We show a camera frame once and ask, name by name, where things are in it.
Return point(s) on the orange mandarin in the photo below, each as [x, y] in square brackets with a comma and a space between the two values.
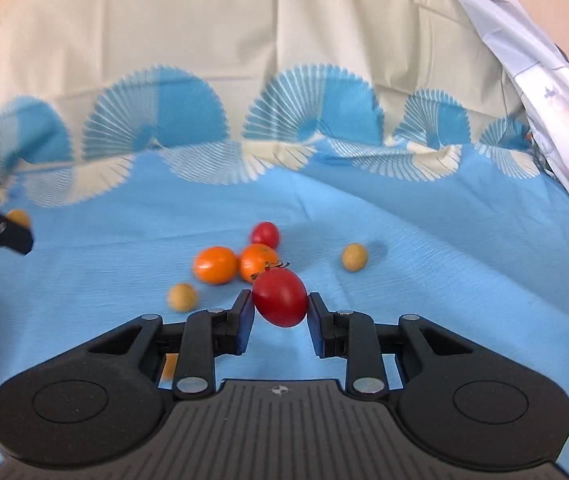
[257, 260]
[215, 265]

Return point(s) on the blue fan-print bed sheet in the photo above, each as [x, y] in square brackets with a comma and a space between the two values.
[414, 240]

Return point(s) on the large red tomato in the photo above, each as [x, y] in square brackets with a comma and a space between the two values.
[280, 297]

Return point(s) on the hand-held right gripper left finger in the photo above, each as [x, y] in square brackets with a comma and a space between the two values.
[243, 327]

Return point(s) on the tan longan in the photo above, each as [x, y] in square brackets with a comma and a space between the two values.
[19, 217]
[354, 257]
[182, 296]

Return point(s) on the small orange tomato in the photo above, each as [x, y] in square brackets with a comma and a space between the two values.
[170, 366]

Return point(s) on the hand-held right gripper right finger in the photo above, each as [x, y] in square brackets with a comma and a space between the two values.
[315, 327]

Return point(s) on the white patterned cloth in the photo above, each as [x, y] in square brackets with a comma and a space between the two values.
[554, 100]

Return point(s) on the small red tomato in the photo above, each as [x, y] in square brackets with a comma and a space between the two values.
[264, 234]

